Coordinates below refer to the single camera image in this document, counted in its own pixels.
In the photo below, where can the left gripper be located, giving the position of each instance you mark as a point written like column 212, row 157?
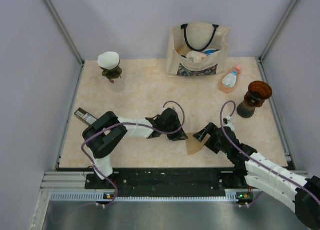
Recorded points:
column 181, row 135

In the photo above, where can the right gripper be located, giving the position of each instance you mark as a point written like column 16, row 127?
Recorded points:
column 210, row 129

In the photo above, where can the brown paper coffee filter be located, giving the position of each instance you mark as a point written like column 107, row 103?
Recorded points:
column 193, row 145

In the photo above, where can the brown coffee dripper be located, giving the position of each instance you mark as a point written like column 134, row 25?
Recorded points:
column 258, row 92

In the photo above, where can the olive green coffee dripper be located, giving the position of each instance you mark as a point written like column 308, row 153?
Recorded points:
column 112, row 73

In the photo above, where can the white paper coffee filter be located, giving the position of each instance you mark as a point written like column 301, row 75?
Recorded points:
column 108, row 60

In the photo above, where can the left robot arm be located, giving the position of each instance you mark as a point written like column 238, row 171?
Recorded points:
column 106, row 132

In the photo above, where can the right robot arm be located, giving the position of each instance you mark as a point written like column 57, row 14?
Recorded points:
column 299, row 193

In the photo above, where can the clear glass coffee server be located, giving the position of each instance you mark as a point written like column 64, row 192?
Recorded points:
column 118, row 85

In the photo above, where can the dark carafe with red lid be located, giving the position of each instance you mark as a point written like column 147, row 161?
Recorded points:
column 245, row 110

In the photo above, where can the pink lotion bottle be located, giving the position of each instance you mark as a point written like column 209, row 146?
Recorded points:
column 229, row 81

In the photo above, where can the beige canvas tote bag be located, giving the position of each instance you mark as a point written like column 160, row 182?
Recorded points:
column 197, row 49

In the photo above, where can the silver rectangular box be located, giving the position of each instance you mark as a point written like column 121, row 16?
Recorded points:
column 85, row 116

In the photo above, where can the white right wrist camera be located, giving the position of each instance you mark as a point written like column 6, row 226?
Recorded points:
column 228, row 123

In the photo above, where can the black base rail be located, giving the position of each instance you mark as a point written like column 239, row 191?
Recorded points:
column 169, row 182

